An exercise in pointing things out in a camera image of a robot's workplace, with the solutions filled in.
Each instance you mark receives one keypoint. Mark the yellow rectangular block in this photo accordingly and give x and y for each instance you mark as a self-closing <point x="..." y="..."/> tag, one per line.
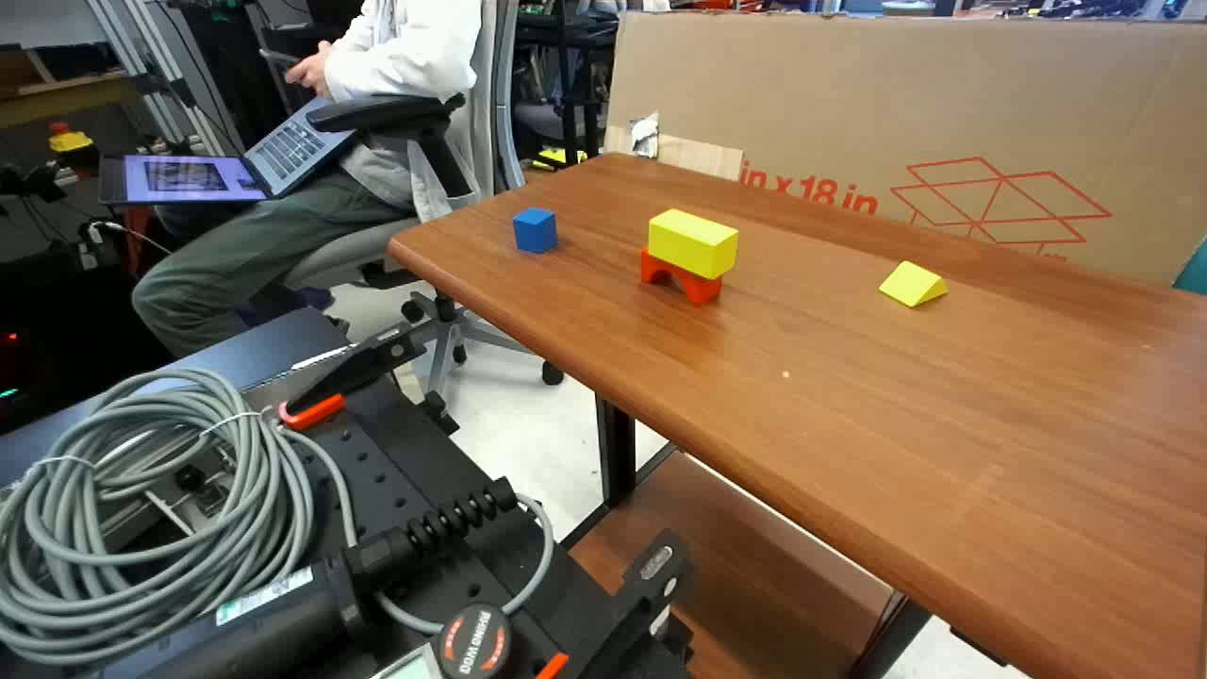
<point x="694" y="243"/>

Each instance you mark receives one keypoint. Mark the orange arch block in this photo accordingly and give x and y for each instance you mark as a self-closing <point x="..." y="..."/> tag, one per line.
<point x="694" y="289"/>

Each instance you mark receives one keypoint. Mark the blue cube block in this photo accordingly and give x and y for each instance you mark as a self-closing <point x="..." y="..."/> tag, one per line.
<point x="533" y="230"/>

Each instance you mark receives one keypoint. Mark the yellow wedge block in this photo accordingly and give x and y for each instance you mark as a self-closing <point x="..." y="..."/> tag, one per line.
<point x="910" y="284"/>

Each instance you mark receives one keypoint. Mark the crumpled white plastic wrap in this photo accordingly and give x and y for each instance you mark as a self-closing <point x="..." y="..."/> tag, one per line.
<point x="644" y="133"/>

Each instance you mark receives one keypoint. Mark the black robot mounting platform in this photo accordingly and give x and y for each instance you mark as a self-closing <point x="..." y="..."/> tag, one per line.
<point x="417" y="501"/>

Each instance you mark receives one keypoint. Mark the black clamp with orange trigger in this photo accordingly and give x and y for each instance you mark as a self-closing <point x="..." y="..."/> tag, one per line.
<point x="344" y="372"/>

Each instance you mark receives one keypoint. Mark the wooden lower table shelf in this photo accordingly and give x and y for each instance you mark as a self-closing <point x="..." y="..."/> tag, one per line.
<point x="728" y="577"/>

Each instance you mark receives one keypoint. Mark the black bar clamp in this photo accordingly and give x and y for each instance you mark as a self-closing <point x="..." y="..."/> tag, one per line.
<point x="634" y="608"/>

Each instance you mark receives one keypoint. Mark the grey office chair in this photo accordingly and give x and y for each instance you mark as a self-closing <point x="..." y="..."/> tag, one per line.
<point x="417" y="133"/>

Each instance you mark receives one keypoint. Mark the seated person in white shirt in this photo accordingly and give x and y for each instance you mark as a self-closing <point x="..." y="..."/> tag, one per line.
<point x="287" y="237"/>

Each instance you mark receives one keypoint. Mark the large printed cardboard box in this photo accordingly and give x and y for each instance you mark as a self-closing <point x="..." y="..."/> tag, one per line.
<point x="879" y="114"/>

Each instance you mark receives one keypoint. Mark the open purple laptop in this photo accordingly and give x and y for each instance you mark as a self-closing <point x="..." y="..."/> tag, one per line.
<point x="269" y="154"/>

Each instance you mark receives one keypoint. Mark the black table leg frame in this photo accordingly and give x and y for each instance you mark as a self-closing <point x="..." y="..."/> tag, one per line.
<point x="617" y="451"/>

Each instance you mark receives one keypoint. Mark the aluminium frame struts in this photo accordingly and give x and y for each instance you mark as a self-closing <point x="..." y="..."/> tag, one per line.
<point x="172" y="60"/>

